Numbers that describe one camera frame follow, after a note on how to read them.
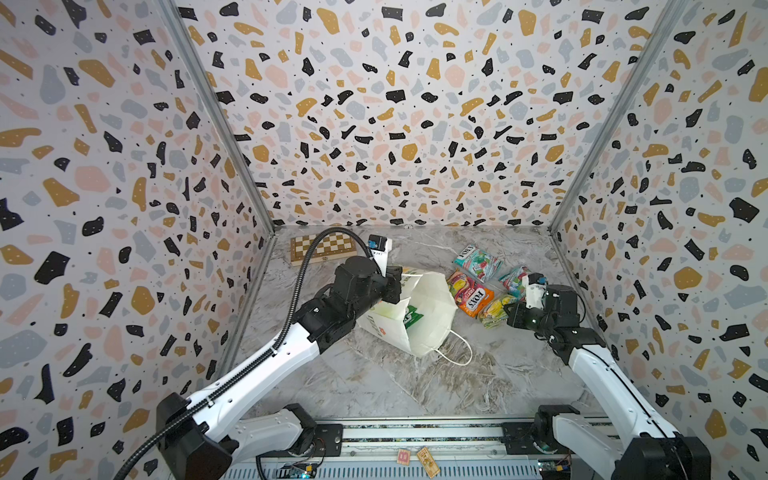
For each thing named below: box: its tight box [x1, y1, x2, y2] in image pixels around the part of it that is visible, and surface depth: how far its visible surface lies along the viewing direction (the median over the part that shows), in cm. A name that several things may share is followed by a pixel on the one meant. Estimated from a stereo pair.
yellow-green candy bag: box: [478, 295, 518, 329], surface depth 87 cm
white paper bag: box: [356, 272, 473, 366], surface depth 83 cm
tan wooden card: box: [416, 446, 441, 479], surface depth 72 cm
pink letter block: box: [397, 449, 411, 466], surface depth 73 cm
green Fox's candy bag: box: [403, 305, 424, 330], surface depth 91 cm
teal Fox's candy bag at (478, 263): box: [452, 244, 504, 283], surface depth 109 cm
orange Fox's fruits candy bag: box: [447, 271, 495, 318], surface depth 102 cm
